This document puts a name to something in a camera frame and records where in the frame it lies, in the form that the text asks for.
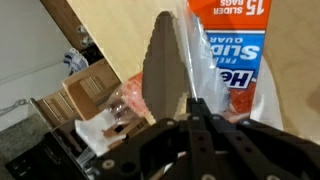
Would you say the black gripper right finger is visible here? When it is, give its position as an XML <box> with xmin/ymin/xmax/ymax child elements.
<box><xmin>187</xmin><ymin>98</ymin><xmax>320</xmax><ymax>180</ymax></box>

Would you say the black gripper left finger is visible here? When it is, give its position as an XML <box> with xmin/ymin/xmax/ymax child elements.
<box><xmin>94</xmin><ymin>118</ymin><xmax>200</xmax><ymax>180</ymax></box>

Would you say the clear ziplock bag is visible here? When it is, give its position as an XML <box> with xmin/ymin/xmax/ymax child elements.
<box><xmin>177</xmin><ymin>2</ymin><xmax>230</xmax><ymax>113</ymax></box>

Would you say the orange blue ziplock bag box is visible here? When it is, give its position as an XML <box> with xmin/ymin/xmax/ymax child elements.
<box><xmin>188</xmin><ymin>0</ymin><xmax>272</xmax><ymax>122</ymax></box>

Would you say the light wooden chair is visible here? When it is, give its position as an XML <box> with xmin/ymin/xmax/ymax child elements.
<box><xmin>37</xmin><ymin>59</ymin><xmax>123</xmax><ymax>127</ymax></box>

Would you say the grey slipper on floor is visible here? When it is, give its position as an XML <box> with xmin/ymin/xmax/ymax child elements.
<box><xmin>63</xmin><ymin>48</ymin><xmax>89</xmax><ymax>75</ymax></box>

